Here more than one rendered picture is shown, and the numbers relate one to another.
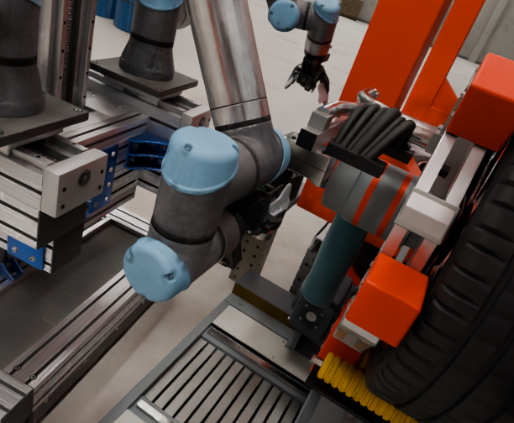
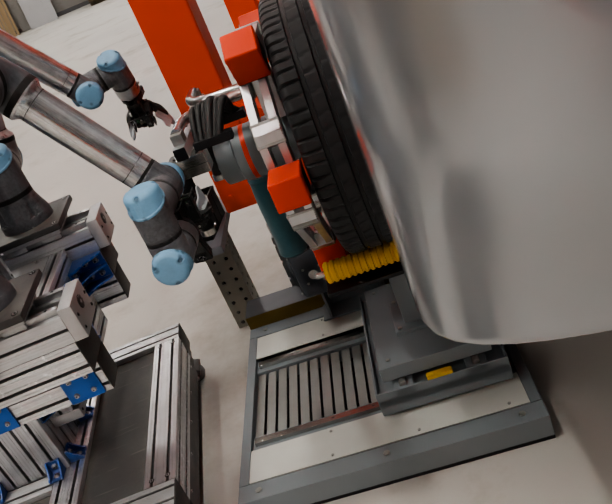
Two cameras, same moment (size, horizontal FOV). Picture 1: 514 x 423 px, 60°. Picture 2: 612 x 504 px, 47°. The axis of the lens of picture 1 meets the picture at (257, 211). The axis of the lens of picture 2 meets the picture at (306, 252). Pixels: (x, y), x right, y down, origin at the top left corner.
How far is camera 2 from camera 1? 0.91 m
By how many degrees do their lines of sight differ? 8
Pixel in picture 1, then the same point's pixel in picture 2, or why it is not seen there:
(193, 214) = (164, 224)
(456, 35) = not seen: outside the picture
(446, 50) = not seen: outside the picture
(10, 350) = (134, 483)
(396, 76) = (201, 61)
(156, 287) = (179, 270)
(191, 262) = (183, 248)
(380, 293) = (278, 185)
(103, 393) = (227, 469)
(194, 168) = (146, 203)
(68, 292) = (131, 428)
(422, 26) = (183, 16)
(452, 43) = not seen: outside the picture
